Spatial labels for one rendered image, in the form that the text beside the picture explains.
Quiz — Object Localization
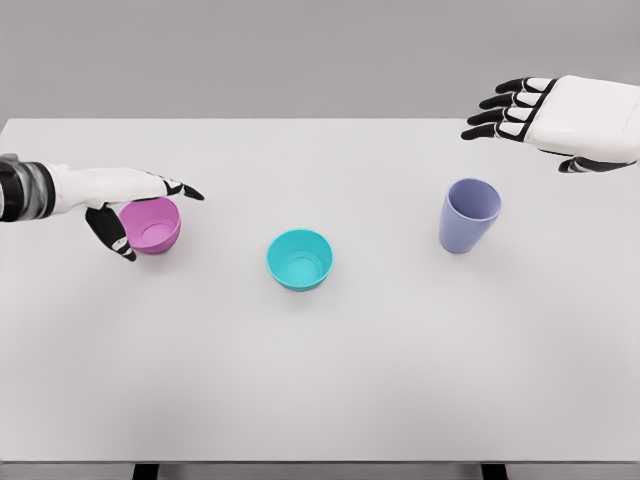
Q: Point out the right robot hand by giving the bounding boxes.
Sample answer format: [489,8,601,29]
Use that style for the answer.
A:
[460,75,640,175]

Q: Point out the lavender cup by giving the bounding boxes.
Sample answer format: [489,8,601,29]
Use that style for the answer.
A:
[438,178,503,256]

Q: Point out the teal bowl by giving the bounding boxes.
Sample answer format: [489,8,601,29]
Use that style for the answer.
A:
[265,228,335,293]

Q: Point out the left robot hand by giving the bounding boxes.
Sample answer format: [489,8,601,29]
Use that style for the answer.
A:
[78,167,206,263]

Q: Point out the pink bowl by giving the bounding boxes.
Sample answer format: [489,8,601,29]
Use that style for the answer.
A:
[117,196,182,257]

